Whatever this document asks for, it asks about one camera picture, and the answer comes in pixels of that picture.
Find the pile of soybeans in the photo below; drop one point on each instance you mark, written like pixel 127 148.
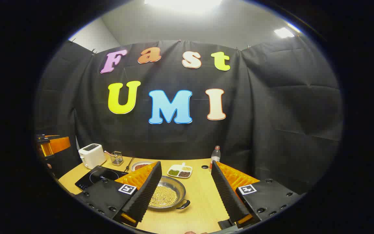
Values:
pixel 164 196

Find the brown meat patty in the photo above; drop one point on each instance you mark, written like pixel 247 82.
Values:
pixel 139 167
pixel 145 165

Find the white toaster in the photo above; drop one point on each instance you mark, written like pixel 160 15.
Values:
pixel 91 156

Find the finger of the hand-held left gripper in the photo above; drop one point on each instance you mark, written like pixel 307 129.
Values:
pixel 57 145

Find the pile of green beans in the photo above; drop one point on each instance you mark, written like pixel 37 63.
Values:
pixel 173 172

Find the small ceiling light panel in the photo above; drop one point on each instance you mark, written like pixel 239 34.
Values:
pixel 283 32

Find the pile of dark red beans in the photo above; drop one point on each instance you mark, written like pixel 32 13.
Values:
pixel 184 174

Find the white round plate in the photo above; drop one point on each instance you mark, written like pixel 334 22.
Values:
pixel 134 165

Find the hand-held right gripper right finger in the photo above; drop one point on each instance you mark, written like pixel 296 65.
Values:
pixel 227 195

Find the white divided dish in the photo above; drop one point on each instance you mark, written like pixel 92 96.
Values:
pixel 178 167

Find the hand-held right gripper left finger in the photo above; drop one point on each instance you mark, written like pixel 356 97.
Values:
pixel 144 198

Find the clear bottle with red label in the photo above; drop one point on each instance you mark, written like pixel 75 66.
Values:
pixel 215 156

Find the black induction cooktop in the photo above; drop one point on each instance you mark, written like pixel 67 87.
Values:
pixel 99 175

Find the pile of yellow beans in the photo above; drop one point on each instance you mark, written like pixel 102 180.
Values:
pixel 187 168

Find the large ceiling light panel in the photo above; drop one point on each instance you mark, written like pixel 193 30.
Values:
pixel 183 3

